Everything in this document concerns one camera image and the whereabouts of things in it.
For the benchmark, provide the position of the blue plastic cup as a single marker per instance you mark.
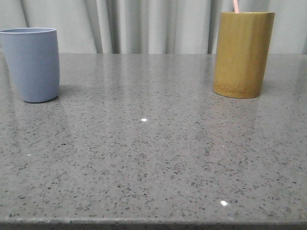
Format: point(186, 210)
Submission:
point(32, 56)

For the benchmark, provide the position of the grey white curtain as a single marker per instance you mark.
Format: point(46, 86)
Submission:
point(122, 26)

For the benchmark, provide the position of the bamboo cylinder holder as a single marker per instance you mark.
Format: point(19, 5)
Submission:
point(241, 53)

